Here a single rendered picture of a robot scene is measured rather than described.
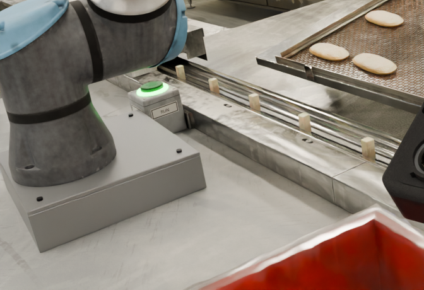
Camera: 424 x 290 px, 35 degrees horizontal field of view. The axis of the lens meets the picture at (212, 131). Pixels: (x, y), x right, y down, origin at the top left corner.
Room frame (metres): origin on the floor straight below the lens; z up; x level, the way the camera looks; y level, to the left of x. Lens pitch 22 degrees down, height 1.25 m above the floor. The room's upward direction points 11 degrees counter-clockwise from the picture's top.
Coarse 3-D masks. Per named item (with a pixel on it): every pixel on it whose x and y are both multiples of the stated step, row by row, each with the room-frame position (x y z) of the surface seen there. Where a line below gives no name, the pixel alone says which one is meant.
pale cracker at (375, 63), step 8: (360, 56) 1.02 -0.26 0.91; (368, 56) 1.01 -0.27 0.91; (376, 56) 1.00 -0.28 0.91; (360, 64) 1.00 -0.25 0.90; (368, 64) 0.98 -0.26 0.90; (376, 64) 0.97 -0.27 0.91; (384, 64) 0.96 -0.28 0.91; (392, 64) 0.96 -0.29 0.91; (376, 72) 0.96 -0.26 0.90; (384, 72) 0.95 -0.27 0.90
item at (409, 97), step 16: (384, 0) 1.24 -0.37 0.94; (352, 16) 1.22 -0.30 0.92; (416, 16) 1.12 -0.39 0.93; (320, 32) 1.18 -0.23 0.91; (352, 32) 1.16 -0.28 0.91; (384, 32) 1.10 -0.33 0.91; (288, 48) 1.15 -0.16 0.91; (304, 48) 1.15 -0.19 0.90; (352, 48) 1.09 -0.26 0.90; (368, 48) 1.06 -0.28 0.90; (400, 48) 1.02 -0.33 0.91; (288, 64) 1.11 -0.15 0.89; (304, 64) 1.06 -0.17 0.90; (320, 64) 1.07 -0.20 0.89; (352, 64) 1.02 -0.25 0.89; (336, 80) 0.99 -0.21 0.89; (352, 80) 0.95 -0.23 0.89; (400, 96) 0.86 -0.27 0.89; (416, 96) 0.83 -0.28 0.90
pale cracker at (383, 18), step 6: (372, 12) 1.19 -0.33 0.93; (378, 12) 1.17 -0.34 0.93; (384, 12) 1.16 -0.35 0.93; (366, 18) 1.18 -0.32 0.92; (372, 18) 1.16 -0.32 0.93; (378, 18) 1.15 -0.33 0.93; (384, 18) 1.14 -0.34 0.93; (390, 18) 1.13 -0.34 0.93; (396, 18) 1.12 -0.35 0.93; (402, 18) 1.12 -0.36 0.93; (378, 24) 1.14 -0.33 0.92; (384, 24) 1.12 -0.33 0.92; (390, 24) 1.11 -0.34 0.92; (396, 24) 1.11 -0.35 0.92
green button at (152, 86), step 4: (144, 84) 1.10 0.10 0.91; (148, 84) 1.09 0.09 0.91; (152, 84) 1.09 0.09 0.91; (156, 84) 1.08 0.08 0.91; (160, 84) 1.08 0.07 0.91; (140, 88) 1.09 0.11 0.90; (144, 88) 1.08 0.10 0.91; (148, 88) 1.07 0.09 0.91; (152, 88) 1.07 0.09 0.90; (156, 88) 1.07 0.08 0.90; (160, 88) 1.08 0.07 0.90; (144, 92) 1.07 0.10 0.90; (148, 92) 1.07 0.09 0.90
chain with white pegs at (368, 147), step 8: (168, 72) 1.36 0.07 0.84; (184, 72) 1.29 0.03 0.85; (208, 80) 1.17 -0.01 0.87; (216, 80) 1.17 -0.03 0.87; (208, 88) 1.21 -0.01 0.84; (216, 88) 1.16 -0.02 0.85; (256, 96) 1.04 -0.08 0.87; (256, 104) 1.04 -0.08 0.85; (264, 112) 1.03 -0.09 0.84; (304, 112) 0.92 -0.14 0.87; (304, 120) 0.91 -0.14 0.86; (304, 128) 0.91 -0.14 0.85; (320, 136) 0.89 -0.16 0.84; (368, 144) 0.78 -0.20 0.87; (360, 152) 0.81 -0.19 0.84; (368, 152) 0.78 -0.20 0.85
